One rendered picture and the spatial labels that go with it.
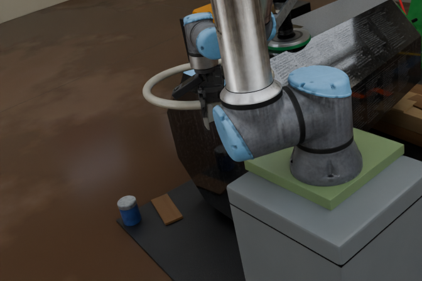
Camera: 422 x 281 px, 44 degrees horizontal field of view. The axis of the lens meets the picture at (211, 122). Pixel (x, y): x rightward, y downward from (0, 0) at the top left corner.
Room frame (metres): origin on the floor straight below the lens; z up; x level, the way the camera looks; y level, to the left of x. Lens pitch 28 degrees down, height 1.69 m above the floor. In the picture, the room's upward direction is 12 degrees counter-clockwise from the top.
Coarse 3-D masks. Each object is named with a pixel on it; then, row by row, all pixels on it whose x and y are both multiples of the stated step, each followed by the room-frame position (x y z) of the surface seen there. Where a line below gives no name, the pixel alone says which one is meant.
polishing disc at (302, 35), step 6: (294, 30) 2.35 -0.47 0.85; (300, 30) 2.33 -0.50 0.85; (306, 30) 2.31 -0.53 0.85; (276, 36) 2.31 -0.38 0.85; (300, 36) 2.25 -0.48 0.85; (306, 36) 2.23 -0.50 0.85; (270, 42) 2.26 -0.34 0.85; (276, 42) 2.24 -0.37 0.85; (282, 42) 2.23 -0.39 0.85; (288, 42) 2.21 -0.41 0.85; (294, 42) 2.20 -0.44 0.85; (300, 42) 2.20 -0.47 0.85
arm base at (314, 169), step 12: (348, 144) 1.10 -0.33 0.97; (300, 156) 1.13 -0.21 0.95; (312, 156) 1.10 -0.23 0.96; (324, 156) 1.09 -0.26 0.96; (336, 156) 1.09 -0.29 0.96; (348, 156) 1.09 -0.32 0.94; (360, 156) 1.13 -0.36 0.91; (300, 168) 1.12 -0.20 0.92; (312, 168) 1.10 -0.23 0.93; (324, 168) 1.08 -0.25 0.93; (336, 168) 1.08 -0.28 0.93; (348, 168) 1.08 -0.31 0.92; (360, 168) 1.11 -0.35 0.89; (300, 180) 1.12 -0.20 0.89; (312, 180) 1.09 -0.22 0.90; (324, 180) 1.07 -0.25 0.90; (336, 180) 1.07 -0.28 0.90; (348, 180) 1.07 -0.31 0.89
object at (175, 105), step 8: (184, 64) 2.00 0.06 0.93; (168, 72) 1.95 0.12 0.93; (176, 72) 1.97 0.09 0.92; (272, 72) 1.74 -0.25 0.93; (152, 80) 1.86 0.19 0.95; (160, 80) 1.91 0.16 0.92; (144, 88) 1.77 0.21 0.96; (144, 96) 1.72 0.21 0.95; (152, 96) 1.68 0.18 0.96; (160, 104) 1.62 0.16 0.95; (168, 104) 1.60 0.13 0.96; (176, 104) 1.58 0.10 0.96; (184, 104) 1.57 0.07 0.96; (192, 104) 1.56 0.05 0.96; (216, 104) 1.54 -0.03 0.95
